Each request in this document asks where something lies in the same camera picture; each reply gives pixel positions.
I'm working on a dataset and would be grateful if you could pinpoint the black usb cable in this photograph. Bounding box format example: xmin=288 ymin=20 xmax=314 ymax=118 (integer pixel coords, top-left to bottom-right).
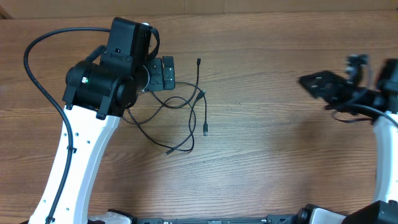
xmin=121 ymin=58 xmax=210 ymax=156

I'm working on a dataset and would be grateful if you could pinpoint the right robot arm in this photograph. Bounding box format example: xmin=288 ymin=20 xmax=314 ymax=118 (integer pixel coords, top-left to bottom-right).
xmin=285 ymin=55 xmax=397 ymax=224

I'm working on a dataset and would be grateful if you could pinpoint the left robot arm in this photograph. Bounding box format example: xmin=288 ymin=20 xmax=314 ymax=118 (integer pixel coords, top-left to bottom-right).
xmin=29 ymin=17 xmax=175 ymax=223

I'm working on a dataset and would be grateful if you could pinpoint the right camera cable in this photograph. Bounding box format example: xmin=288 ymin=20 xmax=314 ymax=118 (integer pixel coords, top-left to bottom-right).
xmin=325 ymin=102 xmax=398 ymax=128

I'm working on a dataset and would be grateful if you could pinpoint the camera cable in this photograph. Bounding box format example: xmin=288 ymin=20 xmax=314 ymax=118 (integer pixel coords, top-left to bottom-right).
xmin=23 ymin=27 xmax=111 ymax=224
xmin=325 ymin=102 xmax=398 ymax=128

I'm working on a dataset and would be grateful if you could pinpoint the left camera cable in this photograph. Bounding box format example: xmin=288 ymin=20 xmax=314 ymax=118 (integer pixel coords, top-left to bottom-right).
xmin=23 ymin=27 xmax=111 ymax=224

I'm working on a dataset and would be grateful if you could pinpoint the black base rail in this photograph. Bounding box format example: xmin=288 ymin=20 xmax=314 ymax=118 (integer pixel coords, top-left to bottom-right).
xmin=86 ymin=208 xmax=299 ymax=224

